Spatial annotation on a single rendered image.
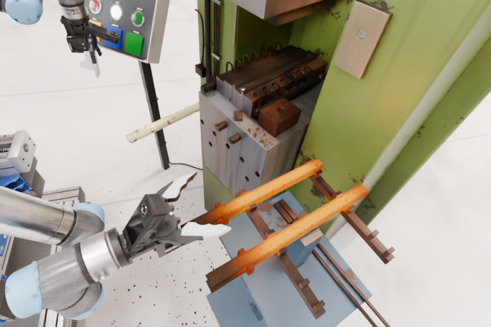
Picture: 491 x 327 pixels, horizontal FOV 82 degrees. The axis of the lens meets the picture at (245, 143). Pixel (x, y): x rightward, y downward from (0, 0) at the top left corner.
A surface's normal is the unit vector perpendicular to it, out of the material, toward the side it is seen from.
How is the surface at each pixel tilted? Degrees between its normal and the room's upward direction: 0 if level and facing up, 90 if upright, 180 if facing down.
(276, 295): 0
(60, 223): 59
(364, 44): 90
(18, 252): 0
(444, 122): 90
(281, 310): 0
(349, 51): 90
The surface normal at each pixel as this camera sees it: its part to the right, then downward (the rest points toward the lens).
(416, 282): 0.08, -0.66
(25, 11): 0.40, 0.71
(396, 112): -0.75, 0.45
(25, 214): 0.86, -0.11
